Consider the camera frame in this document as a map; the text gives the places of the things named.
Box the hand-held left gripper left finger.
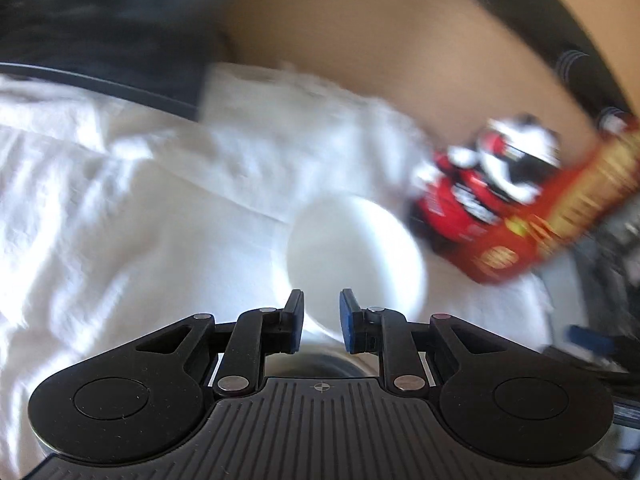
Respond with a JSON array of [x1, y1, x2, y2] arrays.
[[135, 289, 306, 397]]

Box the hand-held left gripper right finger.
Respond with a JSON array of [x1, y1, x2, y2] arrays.
[[339, 288, 507, 397]]

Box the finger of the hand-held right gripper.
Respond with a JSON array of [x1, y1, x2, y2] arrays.
[[566, 325, 617, 359]]

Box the stainless steel bowl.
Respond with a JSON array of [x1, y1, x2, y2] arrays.
[[272, 342, 375, 379]]

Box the tall white bowl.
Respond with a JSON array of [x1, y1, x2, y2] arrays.
[[286, 196, 429, 343]]

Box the red snack bag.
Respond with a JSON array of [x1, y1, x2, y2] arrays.
[[462, 112, 640, 287]]

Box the panda figurine in red suit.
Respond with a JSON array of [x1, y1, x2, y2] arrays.
[[407, 115, 563, 257]]

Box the white textured cloth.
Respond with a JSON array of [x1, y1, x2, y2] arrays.
[[0, 62, 557, 467]]

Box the black patterned strip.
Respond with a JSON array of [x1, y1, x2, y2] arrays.
[[425, 0, 640, 126]]

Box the black computer monitor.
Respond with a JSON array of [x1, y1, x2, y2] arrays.
[[0, 0, 232, 123]]

